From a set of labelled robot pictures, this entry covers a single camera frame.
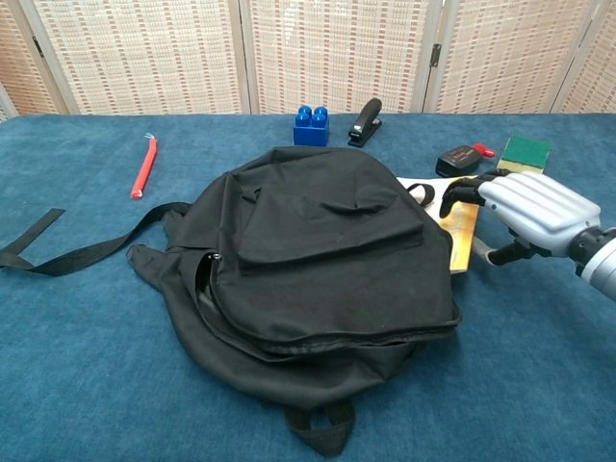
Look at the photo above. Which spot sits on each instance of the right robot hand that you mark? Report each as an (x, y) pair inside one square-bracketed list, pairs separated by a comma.
[(534, 207)]

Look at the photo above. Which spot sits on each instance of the yellow white notebook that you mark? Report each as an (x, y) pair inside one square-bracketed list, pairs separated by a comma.
[(462, 240)]

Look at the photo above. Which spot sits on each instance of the black backpack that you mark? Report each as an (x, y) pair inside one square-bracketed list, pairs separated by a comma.
[(313, 269)]

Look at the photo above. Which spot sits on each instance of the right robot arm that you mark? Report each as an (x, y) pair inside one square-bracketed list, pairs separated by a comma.
[(599, 264)]

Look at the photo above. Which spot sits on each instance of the green and yellow sponge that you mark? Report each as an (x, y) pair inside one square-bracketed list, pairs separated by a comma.
[(524, 151)]

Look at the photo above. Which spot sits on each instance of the black bottle with red cap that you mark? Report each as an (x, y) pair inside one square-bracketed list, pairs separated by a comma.
[(454, 161)]

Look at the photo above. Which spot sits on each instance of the black stapler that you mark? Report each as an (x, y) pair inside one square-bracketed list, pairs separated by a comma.
[(364, 125)]

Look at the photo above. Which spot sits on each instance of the blue toy brick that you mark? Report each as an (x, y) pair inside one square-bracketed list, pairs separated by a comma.
[(310, 132)]

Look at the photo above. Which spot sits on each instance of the red stick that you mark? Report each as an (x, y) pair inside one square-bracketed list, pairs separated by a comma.
[(143, 168)]

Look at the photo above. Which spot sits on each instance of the woven folding screen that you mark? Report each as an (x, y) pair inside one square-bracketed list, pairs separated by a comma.
[(144, 58)]

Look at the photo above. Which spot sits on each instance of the blue felt table cover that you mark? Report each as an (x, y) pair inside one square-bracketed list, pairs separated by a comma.
[(96, 361)]

